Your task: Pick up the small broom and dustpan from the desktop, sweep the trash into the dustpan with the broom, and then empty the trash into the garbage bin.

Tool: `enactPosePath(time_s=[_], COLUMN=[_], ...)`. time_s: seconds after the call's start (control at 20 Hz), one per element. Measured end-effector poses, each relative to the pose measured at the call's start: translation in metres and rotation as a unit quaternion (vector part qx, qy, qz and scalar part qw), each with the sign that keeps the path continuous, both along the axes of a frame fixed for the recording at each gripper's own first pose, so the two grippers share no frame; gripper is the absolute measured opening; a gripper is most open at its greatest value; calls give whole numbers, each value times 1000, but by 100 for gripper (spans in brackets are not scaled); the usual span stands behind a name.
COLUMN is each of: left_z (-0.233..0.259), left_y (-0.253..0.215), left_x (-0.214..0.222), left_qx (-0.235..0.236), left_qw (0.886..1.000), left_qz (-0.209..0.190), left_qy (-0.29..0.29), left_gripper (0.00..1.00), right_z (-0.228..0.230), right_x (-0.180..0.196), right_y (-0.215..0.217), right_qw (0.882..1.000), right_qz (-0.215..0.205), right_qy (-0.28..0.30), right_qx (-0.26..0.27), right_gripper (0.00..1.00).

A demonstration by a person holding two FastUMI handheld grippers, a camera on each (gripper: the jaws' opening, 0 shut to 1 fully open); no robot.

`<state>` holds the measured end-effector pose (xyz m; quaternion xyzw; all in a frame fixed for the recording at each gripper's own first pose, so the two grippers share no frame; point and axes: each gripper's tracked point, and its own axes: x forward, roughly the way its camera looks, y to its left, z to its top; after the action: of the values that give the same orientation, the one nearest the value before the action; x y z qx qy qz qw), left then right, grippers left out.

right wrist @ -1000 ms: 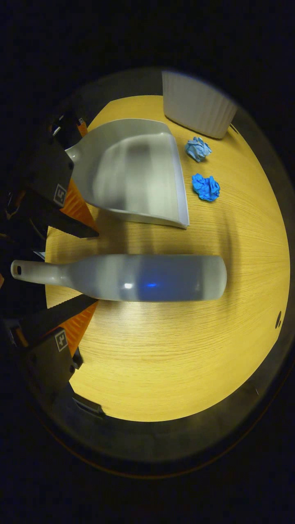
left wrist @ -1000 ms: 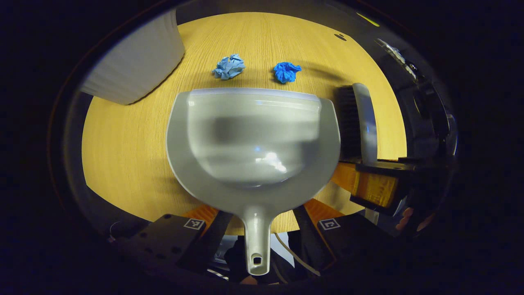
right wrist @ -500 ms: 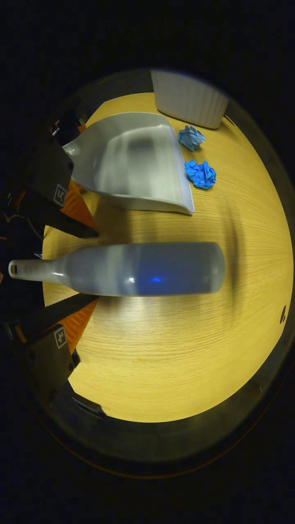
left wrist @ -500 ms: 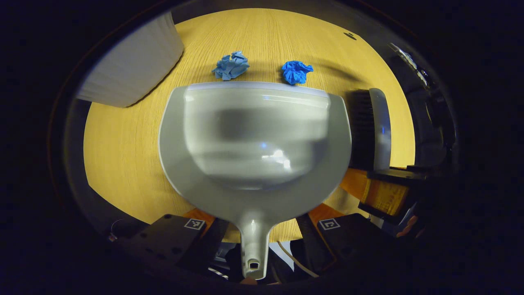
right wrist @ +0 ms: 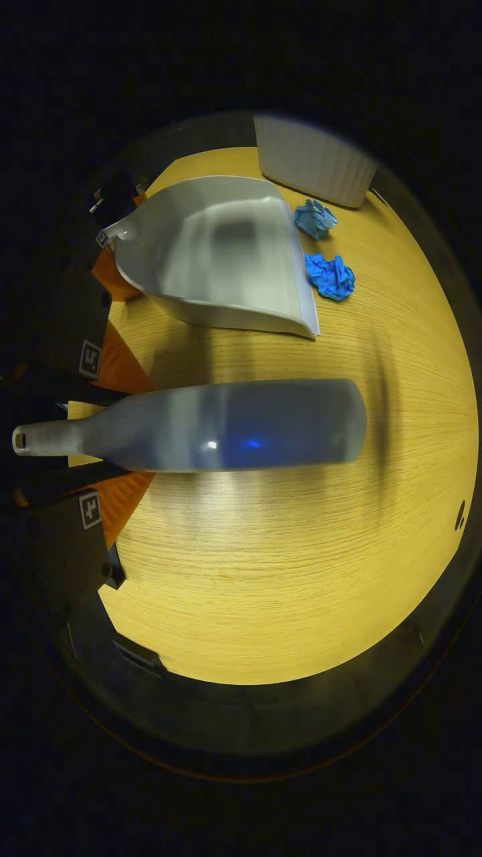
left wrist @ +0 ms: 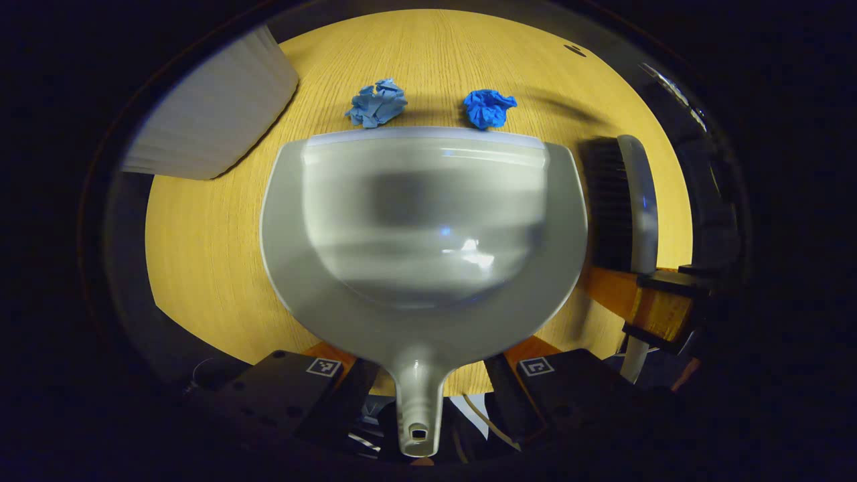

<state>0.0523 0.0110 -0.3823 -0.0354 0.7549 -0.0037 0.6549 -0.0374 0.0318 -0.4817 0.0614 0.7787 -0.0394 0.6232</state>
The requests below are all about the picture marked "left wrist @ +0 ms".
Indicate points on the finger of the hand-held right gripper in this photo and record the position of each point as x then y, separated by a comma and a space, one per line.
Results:
653, 337
663, 301

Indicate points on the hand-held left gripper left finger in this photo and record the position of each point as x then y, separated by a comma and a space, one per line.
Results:
281, 391

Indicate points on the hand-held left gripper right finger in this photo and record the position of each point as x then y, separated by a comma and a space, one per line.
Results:
576, 388

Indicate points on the small white broom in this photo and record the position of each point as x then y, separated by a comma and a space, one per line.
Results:
639, 201

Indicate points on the white dustpan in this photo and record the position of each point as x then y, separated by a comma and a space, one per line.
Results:
428, 321

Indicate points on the dark blue paper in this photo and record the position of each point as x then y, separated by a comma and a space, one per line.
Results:
487, 107

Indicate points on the white garbage bin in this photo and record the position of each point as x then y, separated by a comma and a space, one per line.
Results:
214, 114

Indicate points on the light blue paper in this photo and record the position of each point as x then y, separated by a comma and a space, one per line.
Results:
376, 104

